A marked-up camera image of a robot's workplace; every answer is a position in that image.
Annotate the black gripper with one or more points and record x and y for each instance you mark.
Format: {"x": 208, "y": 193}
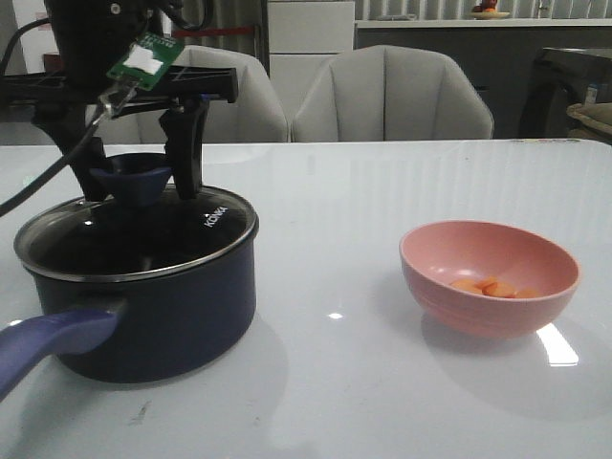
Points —
{"x": 91, "y": 37}

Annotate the glass lid with blue knob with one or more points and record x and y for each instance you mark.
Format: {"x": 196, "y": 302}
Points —
{"x": 143, "y": 229}

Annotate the pink bowl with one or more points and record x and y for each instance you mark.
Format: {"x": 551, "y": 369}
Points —
{"x": 435, "y": 254}

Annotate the orange ham slices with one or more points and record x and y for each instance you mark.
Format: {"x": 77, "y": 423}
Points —
{"x": 493, "y": 287}

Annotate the green circuit board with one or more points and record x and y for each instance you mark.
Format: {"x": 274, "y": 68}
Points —
{"x": 147, "y": 60}

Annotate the left grey upholstered chair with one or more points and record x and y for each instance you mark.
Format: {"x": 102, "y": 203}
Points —
{"x": 256, "y": 116}

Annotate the grey upholstered chair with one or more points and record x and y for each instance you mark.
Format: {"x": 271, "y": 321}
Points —
{"x": 390, "y": 93}
{"x": 256, "y": 116}

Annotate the white cabinet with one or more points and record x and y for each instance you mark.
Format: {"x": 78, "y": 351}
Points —
{"x": 301, "y": 35}

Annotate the dark blue saucepan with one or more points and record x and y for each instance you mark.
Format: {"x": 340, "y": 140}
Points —
{"x": 135, "y": 331}

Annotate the right grey upholstered chair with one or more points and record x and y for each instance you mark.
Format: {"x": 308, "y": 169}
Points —
{"x": 390, "y": 93}

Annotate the fruit plate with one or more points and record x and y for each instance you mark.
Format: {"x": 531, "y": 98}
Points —
{"x": 487, "y": 10}

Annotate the beige cushion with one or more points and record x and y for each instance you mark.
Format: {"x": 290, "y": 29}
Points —
{"x": 590, "y": 121}

